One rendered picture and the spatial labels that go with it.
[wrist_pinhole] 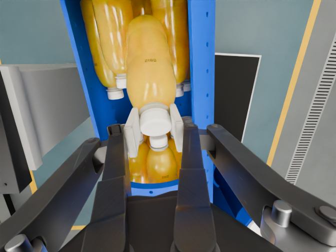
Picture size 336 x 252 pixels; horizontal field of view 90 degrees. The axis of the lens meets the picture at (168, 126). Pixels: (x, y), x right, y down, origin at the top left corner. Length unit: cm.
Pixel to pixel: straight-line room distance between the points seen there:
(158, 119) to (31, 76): 57
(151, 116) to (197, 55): 14
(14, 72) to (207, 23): 52
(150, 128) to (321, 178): 265
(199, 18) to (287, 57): 163
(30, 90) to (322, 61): 211
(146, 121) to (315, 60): 195
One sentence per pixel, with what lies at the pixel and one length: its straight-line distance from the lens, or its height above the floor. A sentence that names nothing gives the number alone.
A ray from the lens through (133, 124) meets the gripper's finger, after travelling 16.
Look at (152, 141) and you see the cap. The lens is 36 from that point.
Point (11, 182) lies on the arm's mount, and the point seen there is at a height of 106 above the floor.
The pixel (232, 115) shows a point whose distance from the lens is 156.
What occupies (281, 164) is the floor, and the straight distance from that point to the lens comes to 231.
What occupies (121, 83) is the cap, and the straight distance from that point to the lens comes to 37.
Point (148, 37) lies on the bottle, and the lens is 28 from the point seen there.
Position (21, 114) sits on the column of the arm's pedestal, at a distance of 64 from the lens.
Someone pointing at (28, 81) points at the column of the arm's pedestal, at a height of 92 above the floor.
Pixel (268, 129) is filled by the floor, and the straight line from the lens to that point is 198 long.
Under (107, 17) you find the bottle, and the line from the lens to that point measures 36.
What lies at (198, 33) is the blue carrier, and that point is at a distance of 30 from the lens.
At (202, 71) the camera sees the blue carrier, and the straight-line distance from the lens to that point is 30.
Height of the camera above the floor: 149
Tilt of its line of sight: 69 degrees down
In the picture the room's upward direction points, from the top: 167 degrees clockwise
